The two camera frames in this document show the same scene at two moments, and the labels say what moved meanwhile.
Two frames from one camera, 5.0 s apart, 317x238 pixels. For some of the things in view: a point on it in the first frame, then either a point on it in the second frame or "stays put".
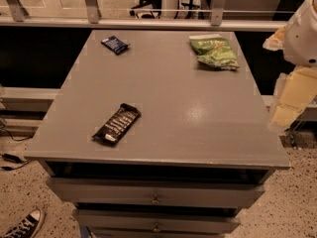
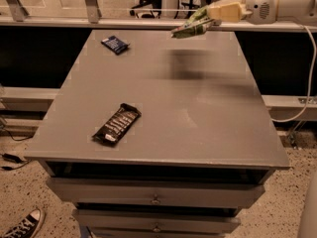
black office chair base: x=154 y=1 stays put
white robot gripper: x=303 y=39 to x=262 y=4
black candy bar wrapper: x=118 y=125 stays put
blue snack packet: x=115 y=44 stays put
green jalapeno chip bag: x=215 y=51 to x=194 y=25
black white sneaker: x=27 y=227 stays put
